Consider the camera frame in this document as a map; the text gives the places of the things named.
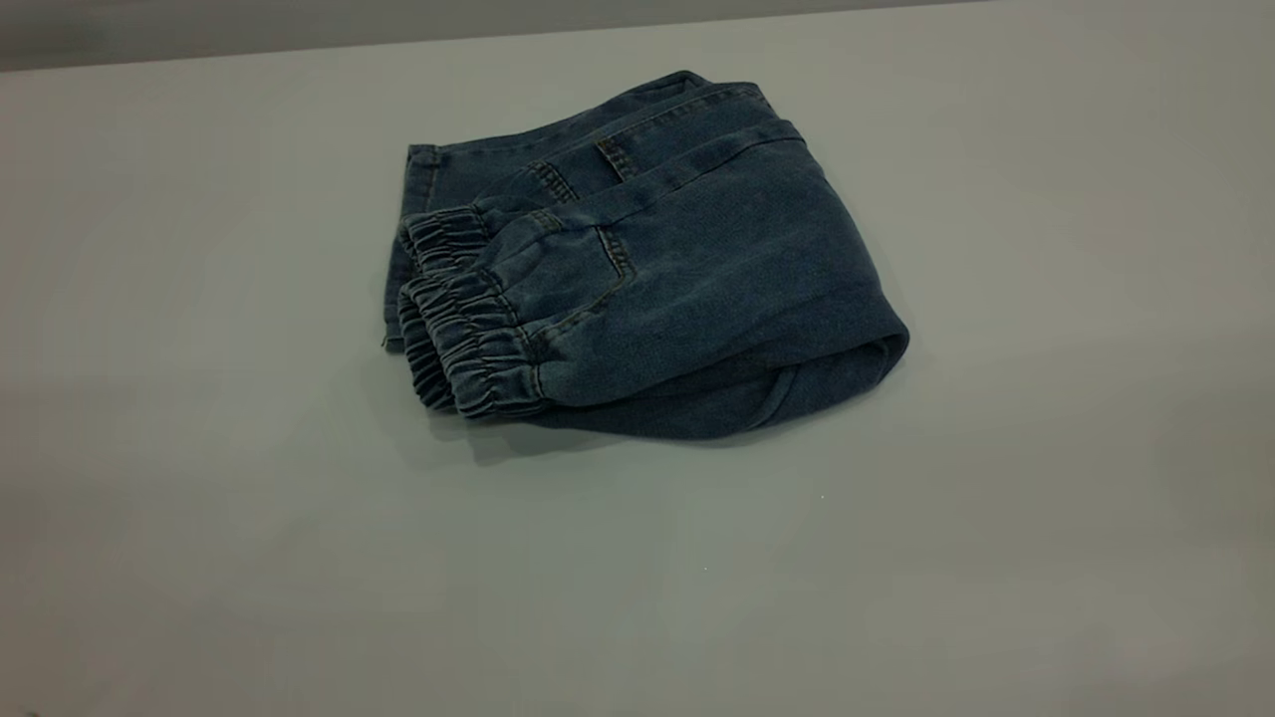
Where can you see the blue denim shorts basketball print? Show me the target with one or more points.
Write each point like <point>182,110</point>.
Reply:
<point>677,269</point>

